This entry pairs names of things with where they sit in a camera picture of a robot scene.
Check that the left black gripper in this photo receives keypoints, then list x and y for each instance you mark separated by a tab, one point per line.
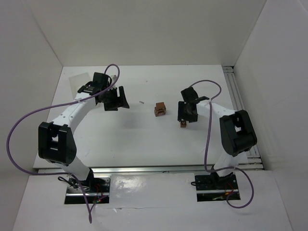
113	100

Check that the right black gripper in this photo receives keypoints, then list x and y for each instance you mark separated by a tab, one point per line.
186	110

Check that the brown wood block small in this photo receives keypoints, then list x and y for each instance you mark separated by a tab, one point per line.
183	124

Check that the brown wood block long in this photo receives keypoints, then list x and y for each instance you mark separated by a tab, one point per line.
160	111

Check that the white cardboard box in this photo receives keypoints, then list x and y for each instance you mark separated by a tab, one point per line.
77	81

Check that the brown wood block notched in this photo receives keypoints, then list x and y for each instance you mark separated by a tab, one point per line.
159	115

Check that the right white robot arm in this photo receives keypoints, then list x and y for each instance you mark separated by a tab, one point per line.
237	134

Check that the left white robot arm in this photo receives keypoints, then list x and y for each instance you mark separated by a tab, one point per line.
56	142

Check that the aluminium front rail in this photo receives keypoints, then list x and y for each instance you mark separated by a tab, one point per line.
145	170

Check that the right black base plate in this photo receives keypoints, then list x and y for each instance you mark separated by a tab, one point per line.
209	184

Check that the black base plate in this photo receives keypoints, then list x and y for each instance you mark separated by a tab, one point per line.
209	184
100	185

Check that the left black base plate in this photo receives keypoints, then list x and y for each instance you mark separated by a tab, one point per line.
100	185

